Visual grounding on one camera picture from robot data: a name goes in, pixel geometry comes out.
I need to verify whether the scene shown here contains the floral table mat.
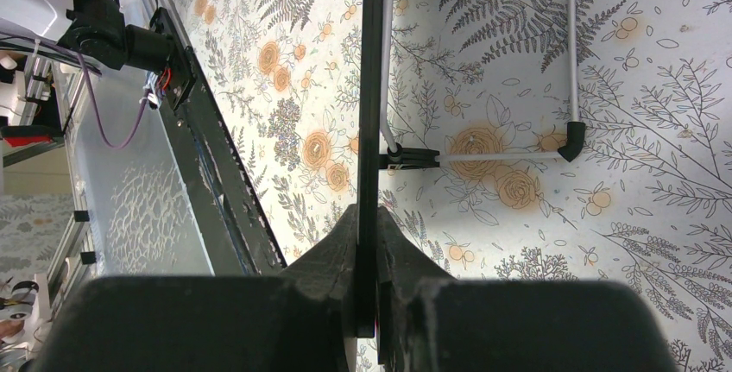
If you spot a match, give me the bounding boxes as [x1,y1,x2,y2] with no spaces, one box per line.
[173,0,731,371]

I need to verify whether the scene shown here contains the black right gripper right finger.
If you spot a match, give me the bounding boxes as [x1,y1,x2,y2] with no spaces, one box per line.
[375,207,676,371]

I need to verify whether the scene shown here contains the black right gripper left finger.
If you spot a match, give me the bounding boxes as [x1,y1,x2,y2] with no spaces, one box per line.
[31,205,357,371]

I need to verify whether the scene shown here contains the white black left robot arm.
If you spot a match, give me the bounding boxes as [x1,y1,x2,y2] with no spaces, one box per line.
[1,0,177,73]

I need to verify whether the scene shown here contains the white whiteboard black frame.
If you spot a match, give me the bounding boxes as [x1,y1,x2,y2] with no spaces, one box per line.
[355,0,587,228]

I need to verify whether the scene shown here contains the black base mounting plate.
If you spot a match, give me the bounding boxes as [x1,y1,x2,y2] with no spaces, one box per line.
[151,8,287,275]

